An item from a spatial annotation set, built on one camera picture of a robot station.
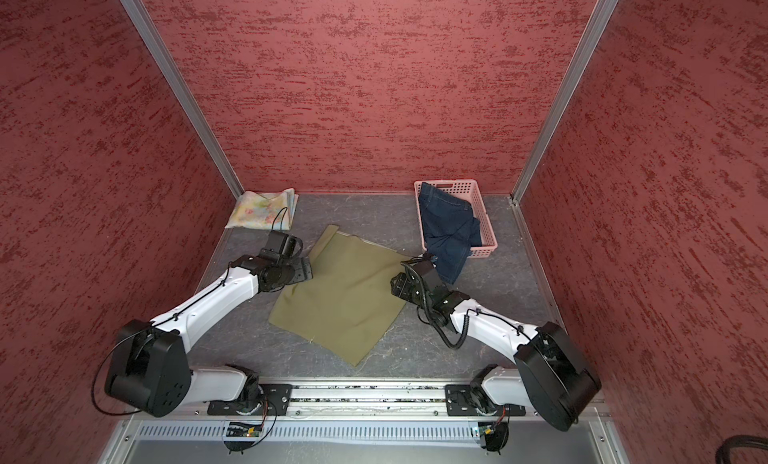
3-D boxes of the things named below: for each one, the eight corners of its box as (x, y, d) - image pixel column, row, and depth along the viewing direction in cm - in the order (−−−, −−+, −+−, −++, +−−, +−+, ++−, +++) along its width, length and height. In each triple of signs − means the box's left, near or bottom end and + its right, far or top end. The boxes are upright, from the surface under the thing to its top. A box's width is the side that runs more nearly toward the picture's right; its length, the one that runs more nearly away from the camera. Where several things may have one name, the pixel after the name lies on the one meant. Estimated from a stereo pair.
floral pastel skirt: (228, 229, 110) (225, 224, 108) (245, 192, 122) (242, 188, 120) (290, 229, 110) (288, 225, 108) (300, 193, 123) (298, 188, 120)
